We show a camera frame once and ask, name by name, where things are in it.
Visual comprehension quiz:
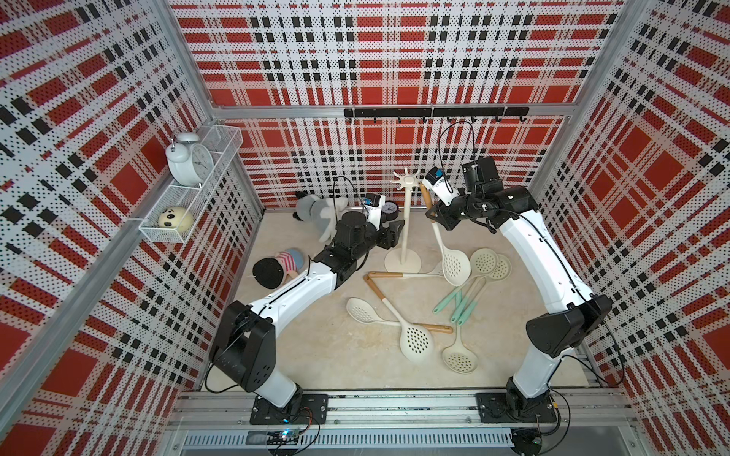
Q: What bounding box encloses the cream utensil rack stand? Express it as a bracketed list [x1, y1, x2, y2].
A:
[384, 168, 421, 274]

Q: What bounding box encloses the skimmer wooden handle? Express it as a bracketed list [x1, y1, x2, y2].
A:
[346, 298, 454, 334]
[364, 275, 435, 364]
[419, 183, 473, 287]

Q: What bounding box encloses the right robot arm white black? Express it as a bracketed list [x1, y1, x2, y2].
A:
[420, 184, 612, 404]

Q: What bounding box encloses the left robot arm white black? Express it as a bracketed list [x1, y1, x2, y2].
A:
[209, 211, 405, 410]

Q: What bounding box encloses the small black alarm clock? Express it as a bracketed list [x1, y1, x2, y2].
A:
[381, 201, 399, 222]

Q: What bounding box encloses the grey white plush toy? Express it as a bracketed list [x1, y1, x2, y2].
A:
[293, 190, 348, 243]

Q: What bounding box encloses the small doll black hat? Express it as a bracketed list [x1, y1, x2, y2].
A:
[252, 248, 304, 290]

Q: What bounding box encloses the white alarm clock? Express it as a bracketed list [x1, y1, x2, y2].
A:
[165, 132, 214, 187]

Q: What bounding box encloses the cream round face ball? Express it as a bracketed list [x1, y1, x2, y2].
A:
[158, 206, 194, 233]

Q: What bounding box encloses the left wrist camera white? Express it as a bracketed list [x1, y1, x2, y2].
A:
[363, 192, 385, 231]

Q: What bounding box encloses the slotted spoon wooden handle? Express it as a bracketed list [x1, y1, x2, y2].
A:
[366, 262, 444, 279]

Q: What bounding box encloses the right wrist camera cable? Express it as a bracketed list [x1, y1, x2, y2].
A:
[435, 119, 478, 189]

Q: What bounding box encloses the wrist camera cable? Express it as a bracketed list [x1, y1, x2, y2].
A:
[435, 119, 478, 189]
[332, 175, 366, 229]

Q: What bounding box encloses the cream skimmer green handle far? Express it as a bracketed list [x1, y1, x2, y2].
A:
[433, 248, 498, 314]

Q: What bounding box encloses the cream skimmer green handle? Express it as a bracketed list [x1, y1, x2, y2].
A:
[441, 278, 486, 375]
[451, 251, 511, 326]
[433, 248, 498, 314]

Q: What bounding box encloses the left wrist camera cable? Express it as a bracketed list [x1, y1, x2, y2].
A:
[332, 175, 366, 229]

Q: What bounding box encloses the cream skimmer green handle middle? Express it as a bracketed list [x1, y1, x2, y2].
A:
[451, 251, 511, 326]

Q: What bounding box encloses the black wall hook rail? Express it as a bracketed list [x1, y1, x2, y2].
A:
[343, 106, 530, 120]

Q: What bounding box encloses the cream skimmer green handle near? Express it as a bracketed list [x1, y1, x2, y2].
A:
[441, 278, 486, 375]

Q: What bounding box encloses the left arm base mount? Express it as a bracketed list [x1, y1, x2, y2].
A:
[249, 391, 330, 426]

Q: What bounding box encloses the white wire shelf basket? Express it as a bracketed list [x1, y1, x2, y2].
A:
[139, 125, 243, 244]

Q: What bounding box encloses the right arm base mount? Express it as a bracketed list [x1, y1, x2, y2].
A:
[475, 391, 558, 424]

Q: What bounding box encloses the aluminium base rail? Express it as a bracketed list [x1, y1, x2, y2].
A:
[158, 388, 650, 455]

